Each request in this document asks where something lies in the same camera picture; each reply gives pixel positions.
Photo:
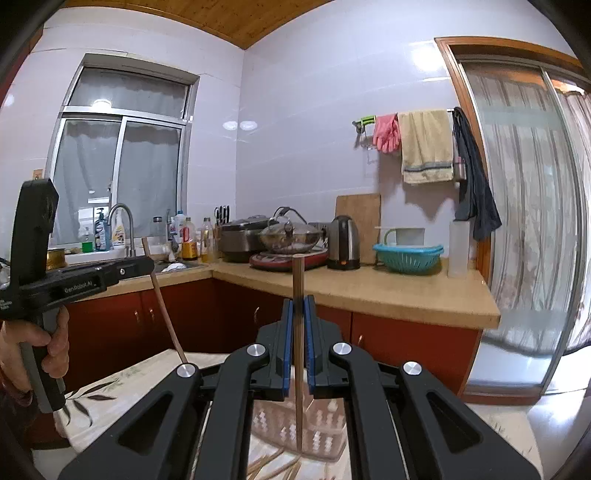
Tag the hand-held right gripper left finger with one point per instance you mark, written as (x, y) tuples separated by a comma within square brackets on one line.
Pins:
[(288, 341)]

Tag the dark wooden chopstick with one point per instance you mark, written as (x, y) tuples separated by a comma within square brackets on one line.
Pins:
[(298, 286)]

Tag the white spray bottle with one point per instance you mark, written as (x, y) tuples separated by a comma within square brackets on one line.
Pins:
[(118, 233)]

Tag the brass pot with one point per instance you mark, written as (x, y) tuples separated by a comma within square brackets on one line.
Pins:
[(56, 259)]

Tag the pink rubber gloves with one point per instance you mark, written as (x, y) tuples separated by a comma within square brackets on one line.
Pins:
[(387, 131)]

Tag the translucent plastic container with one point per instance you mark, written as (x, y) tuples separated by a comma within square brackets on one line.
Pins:
[(459, 249)]

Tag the steel rice cooker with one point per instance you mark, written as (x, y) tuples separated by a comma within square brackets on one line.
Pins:
[(240, 237)]

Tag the beige kitchen countertop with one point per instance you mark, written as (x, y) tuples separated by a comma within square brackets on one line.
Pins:
[(369, 290)]

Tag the steel electric kettle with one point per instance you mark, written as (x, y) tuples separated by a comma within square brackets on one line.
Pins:
[(344, 242)]

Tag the beige towel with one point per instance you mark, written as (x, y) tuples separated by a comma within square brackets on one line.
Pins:
[(425, 145)]

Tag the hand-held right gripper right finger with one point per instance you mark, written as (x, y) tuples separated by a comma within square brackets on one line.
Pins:
[(308, 341)]

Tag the white dish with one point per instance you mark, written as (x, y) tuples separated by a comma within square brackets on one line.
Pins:
[(174, 266)]

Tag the oil bottle red label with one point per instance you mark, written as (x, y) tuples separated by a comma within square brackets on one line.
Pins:
[(189, 242)]

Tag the red induction cooker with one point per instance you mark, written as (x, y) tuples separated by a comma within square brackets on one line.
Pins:
[(277, 263)]

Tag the sheer floral curtain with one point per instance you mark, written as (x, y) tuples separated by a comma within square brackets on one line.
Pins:
[(521, 194)]

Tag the red kitchen base cabinet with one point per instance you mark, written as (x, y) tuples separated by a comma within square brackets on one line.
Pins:
[(392, 341)]

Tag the clear glass bottle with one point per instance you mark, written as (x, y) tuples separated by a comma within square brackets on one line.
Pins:
[(158, 229)]

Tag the yellow oil bottle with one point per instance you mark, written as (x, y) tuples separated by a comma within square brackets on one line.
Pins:
[(207, 242)]

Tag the wooden cutting board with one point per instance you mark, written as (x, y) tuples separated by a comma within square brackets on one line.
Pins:
[(364, 212)]

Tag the steel kitchen faucet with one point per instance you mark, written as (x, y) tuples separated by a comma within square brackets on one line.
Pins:
[(123, 217)]

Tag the wooden framed sliding glass door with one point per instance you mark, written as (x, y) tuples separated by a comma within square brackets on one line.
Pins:
[(521, 230)]

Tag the steel wok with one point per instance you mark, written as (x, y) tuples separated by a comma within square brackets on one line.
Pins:
[(291, 239)]

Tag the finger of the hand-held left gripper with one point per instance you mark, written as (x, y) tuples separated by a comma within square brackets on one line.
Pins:
[(131, 270)]

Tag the teal plastic colander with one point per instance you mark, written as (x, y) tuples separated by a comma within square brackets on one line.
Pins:
[(408, 259)]

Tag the small green cup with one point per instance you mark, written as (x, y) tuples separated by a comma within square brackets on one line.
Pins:
[(87, 247)]

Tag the dark dish soap bottle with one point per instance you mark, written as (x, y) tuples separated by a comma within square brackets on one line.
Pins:
[(99, 233)]

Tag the metal towel rack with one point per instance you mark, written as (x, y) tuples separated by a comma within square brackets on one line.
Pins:
[(358, 127)]

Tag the dark grey cloth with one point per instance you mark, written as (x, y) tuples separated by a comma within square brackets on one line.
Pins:
[(475, 184)]

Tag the person's left hand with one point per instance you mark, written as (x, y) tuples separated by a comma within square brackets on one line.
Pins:
[(59, 346)]

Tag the steel kitchen sink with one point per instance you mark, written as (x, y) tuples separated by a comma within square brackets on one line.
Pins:
[(194, 267)]

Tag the aluminium framed window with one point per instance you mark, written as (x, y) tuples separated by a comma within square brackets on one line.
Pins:
[(115, 152)]

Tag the white bottle red label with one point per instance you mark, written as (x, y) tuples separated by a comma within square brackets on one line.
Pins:
[(178, 228)]

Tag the floral tablecloth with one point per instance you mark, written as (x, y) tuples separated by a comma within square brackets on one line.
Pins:
[(115, 383)]

